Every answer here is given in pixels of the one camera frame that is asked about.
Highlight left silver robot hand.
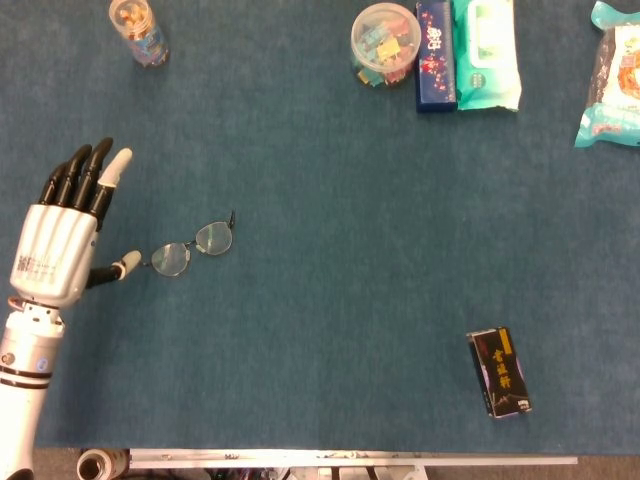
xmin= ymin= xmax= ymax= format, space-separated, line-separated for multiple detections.
xmin=8 ymin=137 xmax=143 ymax=307

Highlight aluminium rail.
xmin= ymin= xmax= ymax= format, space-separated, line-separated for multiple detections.
xmin=128 ymin=448 xmax=579 ymax=471

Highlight clear snack jar blue label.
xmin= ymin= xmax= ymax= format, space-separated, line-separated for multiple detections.
xmin=108 ymin=0 xmax=170 ymax=70

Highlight thin-framed eyeglasses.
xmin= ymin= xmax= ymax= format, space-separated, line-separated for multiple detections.
xmin=142 ymin=209 xmax=237 ymax=278

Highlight dark blue rectangular box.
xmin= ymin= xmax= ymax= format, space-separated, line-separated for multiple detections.
xmin=415 ymin=0 xmax=459 ymax=114

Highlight black box gold lettering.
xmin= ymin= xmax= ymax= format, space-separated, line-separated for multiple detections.
xmin=466 ymin=326 xmax=533 ymax=420

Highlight blue felt table cloth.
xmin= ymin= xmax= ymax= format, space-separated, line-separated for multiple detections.
xmin=0 ymin=0 xmax=640 ymax=456

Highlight brown tape roll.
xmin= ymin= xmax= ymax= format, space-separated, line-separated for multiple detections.
xmin=76 ymin=448 xmax=132 ymax=480

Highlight green wet wipes pack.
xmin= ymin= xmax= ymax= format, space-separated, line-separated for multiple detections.
xmin=451 ymin=0 xmax=523 ymax=112

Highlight clear tub of binder clips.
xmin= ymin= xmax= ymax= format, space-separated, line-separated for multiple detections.
xmin=350 ymin=2 xmax=423 ymax=89

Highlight teal packaged food bag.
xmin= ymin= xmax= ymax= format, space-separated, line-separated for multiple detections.
xmin=573 ymin=0 xmax=640 ymax=150

